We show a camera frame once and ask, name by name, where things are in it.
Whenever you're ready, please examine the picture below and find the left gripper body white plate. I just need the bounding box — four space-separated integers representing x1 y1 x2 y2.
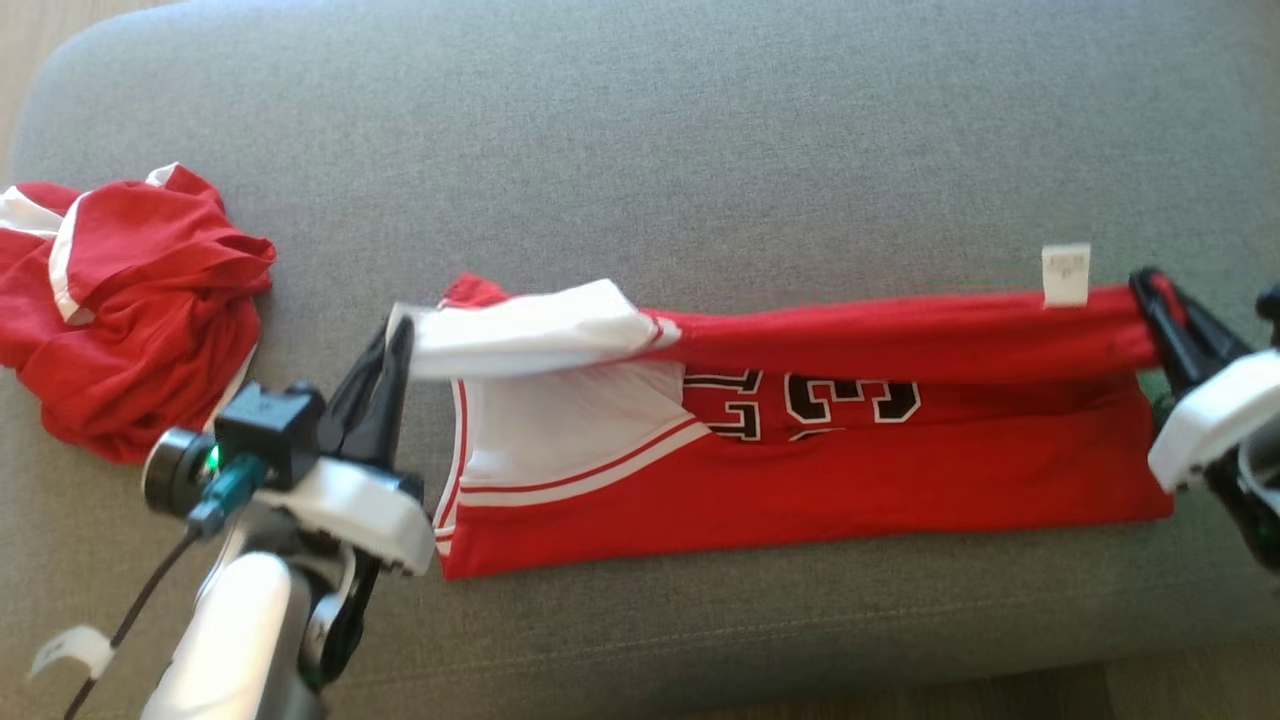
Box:
255 455 438 577

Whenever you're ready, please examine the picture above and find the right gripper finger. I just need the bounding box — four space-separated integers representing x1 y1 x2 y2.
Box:
1140 267 1253 368
1129 277 1208 397

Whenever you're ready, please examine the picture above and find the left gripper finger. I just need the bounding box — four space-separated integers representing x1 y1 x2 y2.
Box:
317 321 392 452
345 314 417 472

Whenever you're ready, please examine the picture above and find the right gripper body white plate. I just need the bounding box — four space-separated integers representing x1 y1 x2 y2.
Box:
1148 349 1280 494

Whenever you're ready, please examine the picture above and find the red basketball shorts white stripe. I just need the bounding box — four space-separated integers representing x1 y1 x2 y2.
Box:
0 163 278 464

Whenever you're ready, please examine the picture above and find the red white basketball jersey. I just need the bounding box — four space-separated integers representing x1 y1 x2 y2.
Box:
385 243 1188 583

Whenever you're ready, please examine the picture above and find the large grey sofa seat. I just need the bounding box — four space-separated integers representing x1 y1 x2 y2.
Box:
0 0 1280 716

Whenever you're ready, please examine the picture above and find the left black cable teal plug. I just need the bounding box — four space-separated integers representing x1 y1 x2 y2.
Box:
30 455 266 720

